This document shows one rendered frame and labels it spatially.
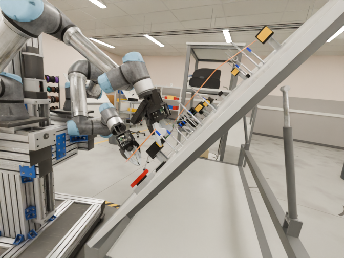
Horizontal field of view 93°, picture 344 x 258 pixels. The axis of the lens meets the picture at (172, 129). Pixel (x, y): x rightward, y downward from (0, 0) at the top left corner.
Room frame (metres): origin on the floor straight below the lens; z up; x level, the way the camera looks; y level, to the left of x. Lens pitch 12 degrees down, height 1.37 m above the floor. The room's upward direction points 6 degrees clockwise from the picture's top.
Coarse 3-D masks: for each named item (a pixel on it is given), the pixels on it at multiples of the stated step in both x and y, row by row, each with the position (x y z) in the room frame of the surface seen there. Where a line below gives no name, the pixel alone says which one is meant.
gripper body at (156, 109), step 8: (144, 96) 0.62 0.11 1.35; (152, 96) 0.62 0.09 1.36; (160, 96) 0.63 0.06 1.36; (152, 104) 0.62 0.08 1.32; (160, 104) 0.59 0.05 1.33; (144, 112) 0.62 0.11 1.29; (152, 112) 0.61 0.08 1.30; (160, 112) 0.61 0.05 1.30; (168, 112) 0.64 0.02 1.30; (152, 120) 0.61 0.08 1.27
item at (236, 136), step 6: (252, 114) 4.30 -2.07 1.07; (252, 120) 3.27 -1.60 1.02; (234, 126) 3.63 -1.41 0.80; (240, 126) 3.72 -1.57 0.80; (252, 126) 3.26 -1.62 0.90; (228, 132) 3.47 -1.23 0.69; (234, 132) 3.42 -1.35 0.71; (240, 132) 3.38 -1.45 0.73; (252, 132) 3.25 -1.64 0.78; (228, 138) 3.46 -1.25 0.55; (234, 138) 3.41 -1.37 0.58; (240, 138) 3.37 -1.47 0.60; (228, 144) 3.45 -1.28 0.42; (234, 144) 3.40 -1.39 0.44; (240, 144) 3.36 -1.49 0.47
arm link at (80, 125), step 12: (84, 60) 0.99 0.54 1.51; (72, 72) 0.92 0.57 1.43; (84, 72) 0.97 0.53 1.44; (72, 84) 0.89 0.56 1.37; (84, 84) 0.93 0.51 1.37; (72, 96) 0.85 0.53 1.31; (84, 96) 0.88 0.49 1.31; (72, 108) 0.81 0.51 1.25; (84, 108) 0.83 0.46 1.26; (72, 120) 0.76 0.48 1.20; (84, 120) 0.79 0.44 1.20; (72, 132) 0.74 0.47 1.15; (84, 132) 0.77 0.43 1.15
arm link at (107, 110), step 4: (104, 104) 0.80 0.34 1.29; (108, 104) 0.81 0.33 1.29; (112, 104) 0.84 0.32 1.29; (100, 108) 0.80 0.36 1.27; (104, 108) 0.79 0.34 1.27; (108, 108) 0.79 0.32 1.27; (112, 108) 0.80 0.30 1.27; (100, 112) 0.80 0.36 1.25; (104, 112) 0.78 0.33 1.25; (108, 112) 0.77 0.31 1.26; (112, 112) 0.78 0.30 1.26; (116, 112) 0.80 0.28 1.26; (104, 116) 0.77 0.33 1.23; (108, 116) 0.76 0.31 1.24; (112, 116) 0.76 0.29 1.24; (116, 116) 0.77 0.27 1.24; (104, 120) 0.77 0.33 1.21; (108, 120) 0.75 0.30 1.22; (104, 124) 0.80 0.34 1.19
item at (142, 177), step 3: (144, 171) 0.45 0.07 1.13; (147, 171) 0.46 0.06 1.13; (141, 174) 0.44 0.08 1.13; (144, 174) 0.44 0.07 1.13; (138, 177) 0.43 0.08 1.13; (141, 177) 0.43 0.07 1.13; (144, 177) 0.45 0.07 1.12; (135, 180) 0.43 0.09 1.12; (138, 180) 0.43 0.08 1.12; (141, 180) 0.44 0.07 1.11; (132, 183) 0.43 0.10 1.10; (135, 183) 0.43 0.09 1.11; (138, 183) 0.44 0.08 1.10; (132, 186) 0.43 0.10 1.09
